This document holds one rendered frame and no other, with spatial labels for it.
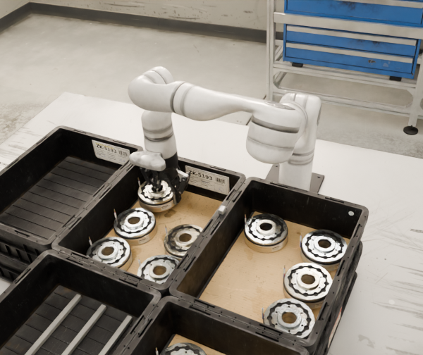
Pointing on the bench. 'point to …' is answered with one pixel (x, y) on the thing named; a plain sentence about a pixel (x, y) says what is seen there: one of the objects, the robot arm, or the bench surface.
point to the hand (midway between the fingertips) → (168, 195)
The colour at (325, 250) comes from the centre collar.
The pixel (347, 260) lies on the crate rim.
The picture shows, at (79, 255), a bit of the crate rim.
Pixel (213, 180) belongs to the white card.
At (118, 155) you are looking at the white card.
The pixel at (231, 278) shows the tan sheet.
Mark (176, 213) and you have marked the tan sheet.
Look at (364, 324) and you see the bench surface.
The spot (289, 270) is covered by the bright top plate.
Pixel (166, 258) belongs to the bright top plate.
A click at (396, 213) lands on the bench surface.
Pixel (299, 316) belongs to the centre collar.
